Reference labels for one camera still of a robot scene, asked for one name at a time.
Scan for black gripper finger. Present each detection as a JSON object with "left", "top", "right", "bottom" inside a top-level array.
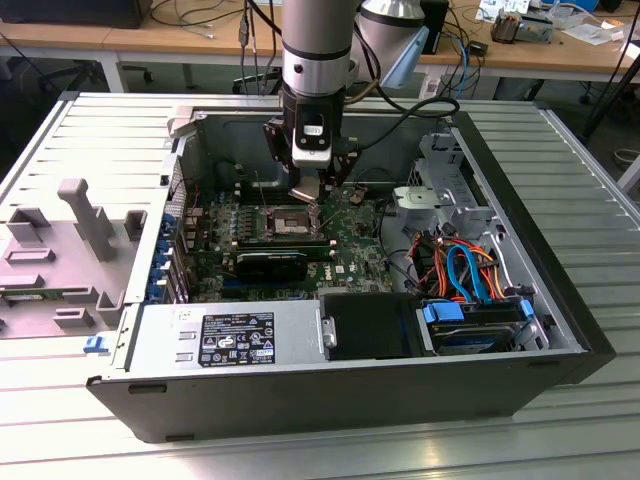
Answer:
[
  {"left": 319, "top": 137, "right": 360, "bottom": 204},
  {"left": 262, "top": 117, "right": 304, "bottom": 190}
]

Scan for silver square CPU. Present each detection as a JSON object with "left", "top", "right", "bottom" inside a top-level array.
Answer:
[{"left": 288, "top": 175, "right": 321, "bottom": 204}]

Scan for blue expansion slot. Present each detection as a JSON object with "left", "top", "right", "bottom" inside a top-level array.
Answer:
[{"left": 221, "top": 277, "right": 251, "bottom": 300}]

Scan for copper CPU cooler heatsink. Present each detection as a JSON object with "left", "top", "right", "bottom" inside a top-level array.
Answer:
[{"left": 488, "top": 10, "right": 525, "bottom": 45}]

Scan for green motherboard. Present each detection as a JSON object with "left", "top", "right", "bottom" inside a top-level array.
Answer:
[{"left": 182, "top": 180, "right": 397, "bottom": 304}]

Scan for silver drive cage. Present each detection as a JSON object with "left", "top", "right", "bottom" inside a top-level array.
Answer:
[{"left": 391, "top": 130, "right": 504, "bottom": 246}]

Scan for RAM stick black chips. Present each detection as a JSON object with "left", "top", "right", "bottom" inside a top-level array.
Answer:
[{"left": 236, "top": 238, "right": 335, "bottom": 251}]

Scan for pale blue teach pendant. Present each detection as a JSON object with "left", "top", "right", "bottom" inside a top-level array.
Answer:
[{"left": 378, "top": 24, "right": 431, "bottom": 90}]

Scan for white power adapter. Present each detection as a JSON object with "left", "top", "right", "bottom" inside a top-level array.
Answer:
[{"left": 419, "top": 73, "right": 442, "bottom": 100}]

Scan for black graphics card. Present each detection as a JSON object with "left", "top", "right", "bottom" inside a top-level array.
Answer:
[{"left": 233, "top": 248, "right": 310, "bottom": 283}]

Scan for black box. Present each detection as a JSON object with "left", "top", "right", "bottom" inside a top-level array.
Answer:
[{"left": 422, "top": 0, "right": 451, "bottom": 55}]

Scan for wooden desk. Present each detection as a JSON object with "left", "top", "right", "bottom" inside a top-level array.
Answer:
[{"left": 0, "top": 0, "right": 640, "bottom": 101}]

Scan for hard disk blue carrier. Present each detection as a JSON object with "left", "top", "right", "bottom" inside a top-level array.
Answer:
[{"left": 416, "top": 295, "right": 540, "bottom": 357}]

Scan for white printed box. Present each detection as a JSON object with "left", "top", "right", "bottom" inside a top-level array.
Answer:
[{"left": 477, "top": 0, "right": 532, "bottom": 22}]

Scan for silver power supply unit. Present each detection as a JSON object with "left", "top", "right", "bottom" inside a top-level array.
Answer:
[{"left": 113, "top": 298, "right": 326, "bottom": 374}]

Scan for black flat case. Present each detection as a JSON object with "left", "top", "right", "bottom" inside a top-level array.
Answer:
[{"left": 0, "top": 0, "right": 147, "bottom": 30}]

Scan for black open PC case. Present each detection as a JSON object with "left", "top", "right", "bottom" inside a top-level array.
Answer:
[{"left": 85, "top": 92, "right": 617, "bottom": 445}]

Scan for grey parts rack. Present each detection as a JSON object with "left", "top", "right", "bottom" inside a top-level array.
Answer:
[{"left": 0, "top": 177, "right": 151, "bottom": 342}]

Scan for black stand leg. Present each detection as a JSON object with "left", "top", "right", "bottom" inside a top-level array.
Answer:
[{"left": 581, "top": 37, "right": 640, "bottom": 144}]

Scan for white paper sheet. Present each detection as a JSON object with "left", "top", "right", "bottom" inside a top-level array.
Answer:
[{"left": 559, "top": 13, "right": 627, "bottom": 47}]

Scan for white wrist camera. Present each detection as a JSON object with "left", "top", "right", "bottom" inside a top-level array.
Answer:
[{"left": 291, "top": 112, "right": 335, "bottom": 170}]

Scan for black internal cable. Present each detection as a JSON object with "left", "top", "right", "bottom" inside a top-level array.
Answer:
[{"left": 375, "top": 197, "right": 421, "bottom": 296}]

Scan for black camera cable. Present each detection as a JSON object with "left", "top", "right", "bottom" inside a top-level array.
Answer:
[{"left": 344, "top": 97, "right": 460, "bottom": 151}]

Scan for red orange wire bundle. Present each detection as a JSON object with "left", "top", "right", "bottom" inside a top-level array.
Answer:
[{"left": 410, "top": 234, "right": 449, "bottom": 296}]

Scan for blue data wire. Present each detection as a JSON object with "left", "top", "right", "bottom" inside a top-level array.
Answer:
[{"left": 446, "top": 243, "right": 494, "bottom": 306}]

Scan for orange power wire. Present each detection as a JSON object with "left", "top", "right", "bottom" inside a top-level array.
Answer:
[{"left": 469, "top": 247, "right": 509, "bottom": 301}]

